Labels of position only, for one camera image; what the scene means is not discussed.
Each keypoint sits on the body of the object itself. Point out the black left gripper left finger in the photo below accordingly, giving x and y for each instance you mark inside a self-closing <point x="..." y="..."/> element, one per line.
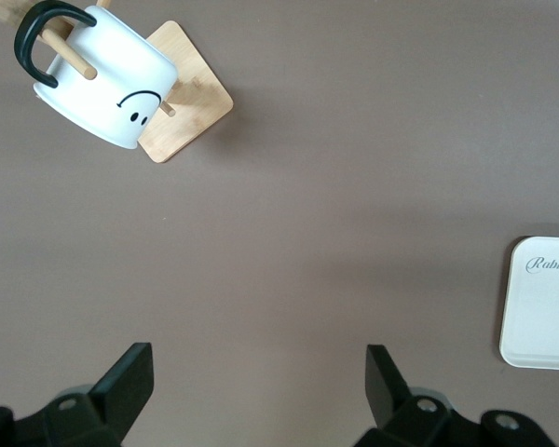
<point x="98" y="419"/>

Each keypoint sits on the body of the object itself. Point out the wooden mug rack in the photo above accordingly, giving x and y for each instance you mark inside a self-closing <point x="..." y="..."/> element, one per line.
<point x="200" y="93"/>

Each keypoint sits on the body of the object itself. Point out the brown table cover sheet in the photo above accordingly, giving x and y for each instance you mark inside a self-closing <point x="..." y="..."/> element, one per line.
<point x="307" y="186"/>

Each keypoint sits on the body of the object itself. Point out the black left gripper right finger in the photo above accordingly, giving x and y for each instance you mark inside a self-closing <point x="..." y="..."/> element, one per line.
<point x="410" y="423"/>

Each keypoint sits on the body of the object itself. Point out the white rabbit print tray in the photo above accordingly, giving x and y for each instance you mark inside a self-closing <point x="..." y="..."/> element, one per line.
<point x="540" y="316"/>

